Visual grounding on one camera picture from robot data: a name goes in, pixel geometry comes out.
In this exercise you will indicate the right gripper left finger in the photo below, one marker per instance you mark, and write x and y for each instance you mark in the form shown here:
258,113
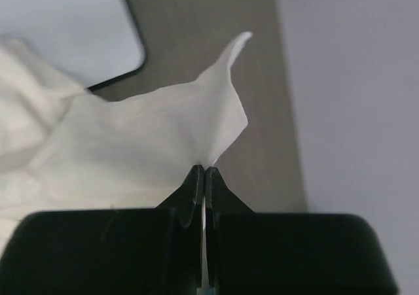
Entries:
187,200

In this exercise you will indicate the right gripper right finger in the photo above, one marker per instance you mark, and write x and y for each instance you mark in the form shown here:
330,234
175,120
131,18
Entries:
219,198

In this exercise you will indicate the white t shirt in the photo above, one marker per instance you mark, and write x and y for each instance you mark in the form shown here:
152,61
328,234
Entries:
64,148

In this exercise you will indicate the white folding board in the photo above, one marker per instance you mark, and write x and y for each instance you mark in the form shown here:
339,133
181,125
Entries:
96,41

